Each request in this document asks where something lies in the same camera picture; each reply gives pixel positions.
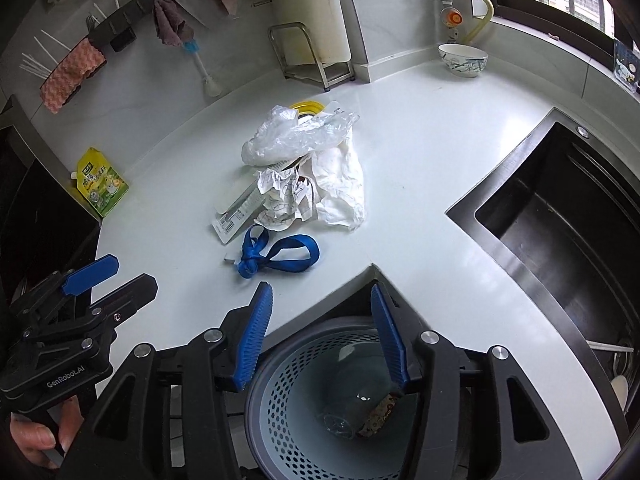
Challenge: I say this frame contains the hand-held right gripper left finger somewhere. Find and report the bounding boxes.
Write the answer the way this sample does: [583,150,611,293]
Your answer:
[65,282,274,480]

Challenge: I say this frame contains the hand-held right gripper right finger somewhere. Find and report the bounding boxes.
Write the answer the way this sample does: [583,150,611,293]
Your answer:
[370,283,586,480]

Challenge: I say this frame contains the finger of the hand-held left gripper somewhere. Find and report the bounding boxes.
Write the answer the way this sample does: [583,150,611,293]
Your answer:
[30,273,159,356]
[10,254,121,333]

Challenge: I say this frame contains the grey perforated trash bin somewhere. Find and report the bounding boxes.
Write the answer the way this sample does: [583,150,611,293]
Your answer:
[245,315,473,480]

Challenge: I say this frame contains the blue ribbon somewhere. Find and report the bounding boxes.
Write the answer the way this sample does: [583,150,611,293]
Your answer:
[235,225,321,280]

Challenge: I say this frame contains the printed paper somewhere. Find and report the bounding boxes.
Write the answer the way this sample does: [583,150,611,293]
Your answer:
[252,167,317,233]

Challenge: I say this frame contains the white paper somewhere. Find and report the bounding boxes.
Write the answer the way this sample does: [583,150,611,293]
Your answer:
[305,132,367,233]

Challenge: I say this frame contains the clear plastic bag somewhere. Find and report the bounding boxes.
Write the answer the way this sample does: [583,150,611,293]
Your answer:
[241,105,361,167]

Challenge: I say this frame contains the person's left hand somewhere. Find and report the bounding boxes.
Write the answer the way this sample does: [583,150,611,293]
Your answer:
[9,394,86,467]

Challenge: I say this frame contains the printed snack wrapper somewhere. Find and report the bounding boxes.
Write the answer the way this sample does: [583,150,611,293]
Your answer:
[357,392,402,439]

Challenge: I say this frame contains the clear plastic cup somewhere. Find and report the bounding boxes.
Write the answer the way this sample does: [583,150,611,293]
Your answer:
[314,360,396,442]

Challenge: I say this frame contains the black stove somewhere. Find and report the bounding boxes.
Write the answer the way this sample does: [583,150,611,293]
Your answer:
[0,95,103,306]

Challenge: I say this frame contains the yellow green carton box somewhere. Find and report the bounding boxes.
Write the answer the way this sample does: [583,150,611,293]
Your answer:
[75,147,130,219]

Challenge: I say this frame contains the pink striped cloth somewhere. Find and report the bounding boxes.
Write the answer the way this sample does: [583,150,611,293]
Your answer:
[40,42,108,113]

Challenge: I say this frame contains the black kitchen sink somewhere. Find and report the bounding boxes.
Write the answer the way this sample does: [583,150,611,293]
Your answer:
[445,106,640,417]

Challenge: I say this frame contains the bundle of white chopsticks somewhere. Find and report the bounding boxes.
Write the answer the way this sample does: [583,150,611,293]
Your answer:
[20,30,73,81]

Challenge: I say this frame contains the dishes in sink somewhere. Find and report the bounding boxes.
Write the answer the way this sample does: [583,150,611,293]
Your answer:
[587,337,636,413]

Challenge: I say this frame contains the black holder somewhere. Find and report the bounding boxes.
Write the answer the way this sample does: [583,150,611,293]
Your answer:
[109,27,138,53]

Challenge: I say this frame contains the white bottle brush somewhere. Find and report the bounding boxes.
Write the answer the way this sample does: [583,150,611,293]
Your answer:
[172,25,224,98]

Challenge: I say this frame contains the mauve cloth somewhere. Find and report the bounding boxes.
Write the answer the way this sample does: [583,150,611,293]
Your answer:
[152,0,193,48]

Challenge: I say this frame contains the stainless steel rack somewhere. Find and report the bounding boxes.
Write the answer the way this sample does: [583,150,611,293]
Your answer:
[268,22,355,92]

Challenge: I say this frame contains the white patterned bowl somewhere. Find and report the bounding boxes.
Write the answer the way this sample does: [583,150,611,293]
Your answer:
[438,43,489,79]

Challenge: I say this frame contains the white orange gas regulator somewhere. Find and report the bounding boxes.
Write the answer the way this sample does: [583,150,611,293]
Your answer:
[440,4,463,43]

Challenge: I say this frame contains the printed glass mug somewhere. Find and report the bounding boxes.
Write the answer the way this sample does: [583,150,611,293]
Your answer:
[611,40,640,93]

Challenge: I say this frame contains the black wall rail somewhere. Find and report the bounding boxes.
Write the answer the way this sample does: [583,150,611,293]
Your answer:
[86,0,246,47]

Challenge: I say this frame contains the yellow gas hose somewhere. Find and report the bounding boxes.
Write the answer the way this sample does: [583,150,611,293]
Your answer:
[462,0,496,46]

